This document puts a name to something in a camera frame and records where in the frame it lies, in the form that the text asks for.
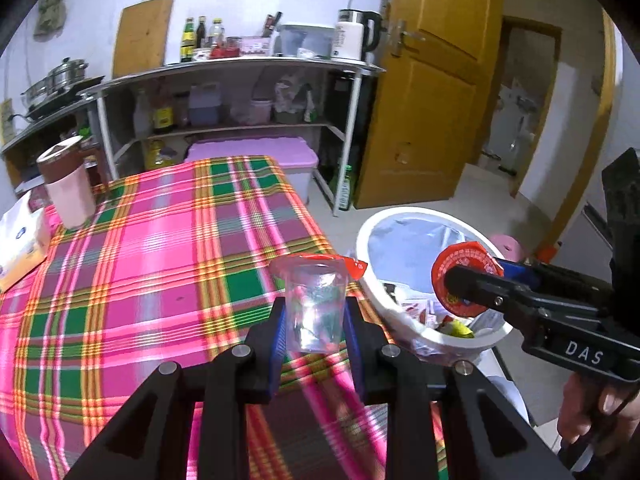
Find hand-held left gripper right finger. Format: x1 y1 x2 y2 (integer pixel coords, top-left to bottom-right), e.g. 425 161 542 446
344 297 573 480

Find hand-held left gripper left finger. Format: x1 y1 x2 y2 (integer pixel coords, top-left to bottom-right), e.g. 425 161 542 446
62 299 288 480

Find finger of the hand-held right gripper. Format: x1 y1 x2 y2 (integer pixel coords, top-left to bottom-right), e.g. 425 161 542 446
446 266 601 333
495 259 613 306

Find red round lid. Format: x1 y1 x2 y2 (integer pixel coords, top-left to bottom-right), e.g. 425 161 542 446
431 240 503 318

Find yellow snack packet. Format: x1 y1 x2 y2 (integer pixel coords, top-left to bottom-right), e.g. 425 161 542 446
439 319 475 340

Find white round trash bin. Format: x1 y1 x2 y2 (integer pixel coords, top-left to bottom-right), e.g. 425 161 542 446
356 205 516 366

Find clear plastic cup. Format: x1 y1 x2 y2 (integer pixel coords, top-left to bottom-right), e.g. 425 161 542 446
270 254 351 353

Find person's right hand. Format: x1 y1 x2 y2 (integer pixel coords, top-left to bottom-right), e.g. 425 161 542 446
557 375 640 463

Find pink plastic stool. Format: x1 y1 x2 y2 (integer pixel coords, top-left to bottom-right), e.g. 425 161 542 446
489 232 527 263

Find pink green plaid tablecloth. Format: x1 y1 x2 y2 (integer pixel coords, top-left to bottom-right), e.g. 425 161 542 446
0 156 451 480

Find green plastic bottle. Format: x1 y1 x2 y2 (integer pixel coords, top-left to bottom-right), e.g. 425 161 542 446
336 164 354 211

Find yellow wooden door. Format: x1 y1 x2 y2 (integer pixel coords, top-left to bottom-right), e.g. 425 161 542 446
352 0 503 211

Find pink-lid storage bin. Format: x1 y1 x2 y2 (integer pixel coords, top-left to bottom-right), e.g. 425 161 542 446
184 136 319 206

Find yellow oil jug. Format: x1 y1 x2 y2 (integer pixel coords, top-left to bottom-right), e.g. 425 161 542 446
145 140 176 171

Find pink plastic tub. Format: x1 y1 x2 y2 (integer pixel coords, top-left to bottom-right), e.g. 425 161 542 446
232 97 273 126

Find crumpled plastic bags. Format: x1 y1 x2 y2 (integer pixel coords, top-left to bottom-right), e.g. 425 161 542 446
274 75 313 123

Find blue-grey plastic jug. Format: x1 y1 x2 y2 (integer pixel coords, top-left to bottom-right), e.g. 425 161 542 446
187 82 222 127

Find pink jug with brown lid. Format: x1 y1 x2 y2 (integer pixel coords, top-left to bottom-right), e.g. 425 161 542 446
36 136 98 230

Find yellow oil bottle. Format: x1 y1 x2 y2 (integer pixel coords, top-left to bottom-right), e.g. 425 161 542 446
151 92 176 134

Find white electric kettle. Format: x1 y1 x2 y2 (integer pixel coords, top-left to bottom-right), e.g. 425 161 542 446
332 8 383 61

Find yellow white tissue pack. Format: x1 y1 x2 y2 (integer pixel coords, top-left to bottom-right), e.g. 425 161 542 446
0 195 52 293

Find white plastic bottle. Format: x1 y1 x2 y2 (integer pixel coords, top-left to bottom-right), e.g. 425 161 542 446
132 89 152 137

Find clear plastic storage container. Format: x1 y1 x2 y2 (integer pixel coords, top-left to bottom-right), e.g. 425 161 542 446
275 22 337 58

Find steel-top shelf unit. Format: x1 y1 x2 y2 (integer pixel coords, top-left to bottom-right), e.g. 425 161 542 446
80 55 386 216

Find pink patterned box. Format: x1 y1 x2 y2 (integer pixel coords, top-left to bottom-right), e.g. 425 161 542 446
240 36 273 56

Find low wooden cabinet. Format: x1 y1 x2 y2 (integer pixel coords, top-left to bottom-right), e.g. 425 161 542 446
0 95 108 196

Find green glass bottle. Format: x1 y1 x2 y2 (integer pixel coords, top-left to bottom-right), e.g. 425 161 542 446
180 17 196 62

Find wooden cutting board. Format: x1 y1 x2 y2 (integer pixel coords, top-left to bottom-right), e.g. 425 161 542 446
112 0 175 78

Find steel pan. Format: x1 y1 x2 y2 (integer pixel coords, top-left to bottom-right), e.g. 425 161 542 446
21 80 56 111

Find green hanging cloth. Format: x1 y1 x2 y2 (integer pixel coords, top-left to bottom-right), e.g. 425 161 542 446
34 0 68 36

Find metal door handle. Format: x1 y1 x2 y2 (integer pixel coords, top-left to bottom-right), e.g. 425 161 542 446
390 19 427 58

